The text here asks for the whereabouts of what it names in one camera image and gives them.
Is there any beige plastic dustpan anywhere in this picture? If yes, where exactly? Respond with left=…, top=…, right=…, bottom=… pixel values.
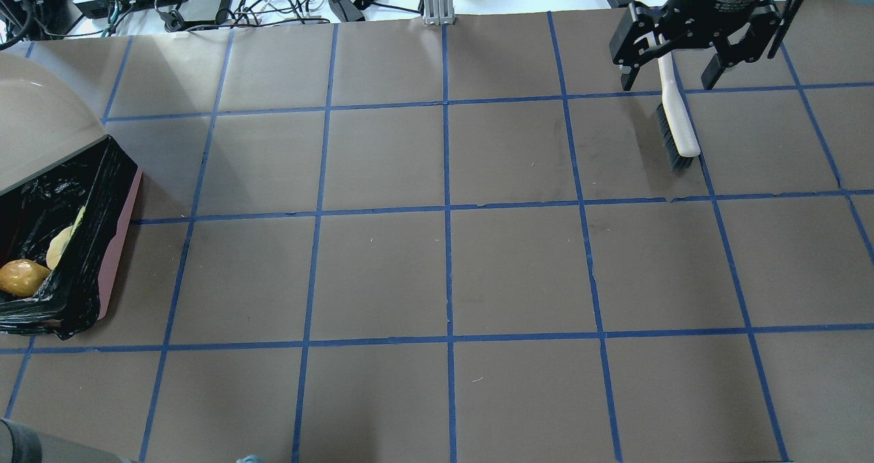
left=1, top=52, right=107, bottom=193

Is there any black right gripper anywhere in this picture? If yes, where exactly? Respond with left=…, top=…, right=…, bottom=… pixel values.
left=609, top=0, right=780, bottom=92

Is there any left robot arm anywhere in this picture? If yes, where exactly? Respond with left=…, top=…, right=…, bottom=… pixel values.
left=1, top=419, right=131, bottom=462

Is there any brown toy potato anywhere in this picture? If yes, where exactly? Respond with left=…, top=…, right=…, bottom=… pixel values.
left=1, top=259, right=52, bottom=298

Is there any toy croissant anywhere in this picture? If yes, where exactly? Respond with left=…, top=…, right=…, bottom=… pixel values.
left=46, top=207, right=85, bottom=270

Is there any pink bin with black bag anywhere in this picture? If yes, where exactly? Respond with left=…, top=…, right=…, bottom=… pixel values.
left=1, top=136, right=140, bottom=341

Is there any beige hand brush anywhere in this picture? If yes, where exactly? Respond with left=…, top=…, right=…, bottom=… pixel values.
left=658, top=53, right=701, bottom=171

